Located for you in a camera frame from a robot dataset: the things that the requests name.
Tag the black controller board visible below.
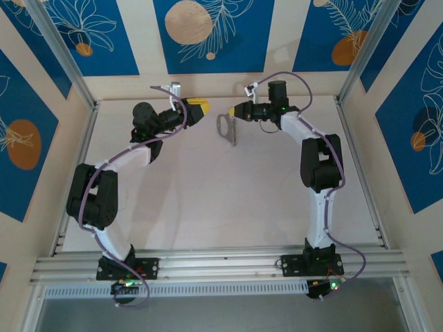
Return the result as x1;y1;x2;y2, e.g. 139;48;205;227
306;278;346;300
110;279;142;297

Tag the grey metal sheet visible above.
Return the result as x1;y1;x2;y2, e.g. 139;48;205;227
34;278;408;332

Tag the purple cable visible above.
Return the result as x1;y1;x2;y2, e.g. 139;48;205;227
257;71;368;301
78;85;188;310

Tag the aluminium side rail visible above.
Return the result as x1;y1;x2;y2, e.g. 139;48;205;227
333;96;391;249
50;102;101;257

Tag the aluminium corner post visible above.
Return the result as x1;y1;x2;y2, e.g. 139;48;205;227
26;0;100;111
336;0;399;104

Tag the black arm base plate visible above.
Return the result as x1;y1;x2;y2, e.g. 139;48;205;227
280;254;345;278
96;256;161;282

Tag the aluminium cross rail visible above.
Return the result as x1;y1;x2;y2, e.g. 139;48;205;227
29;246;411;286

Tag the grey slotted cable duct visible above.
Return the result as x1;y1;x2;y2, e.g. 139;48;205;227
43;280;309;299

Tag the aluminium frame bar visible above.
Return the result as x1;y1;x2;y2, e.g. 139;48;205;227
19;285;46;332
392;276;428;332

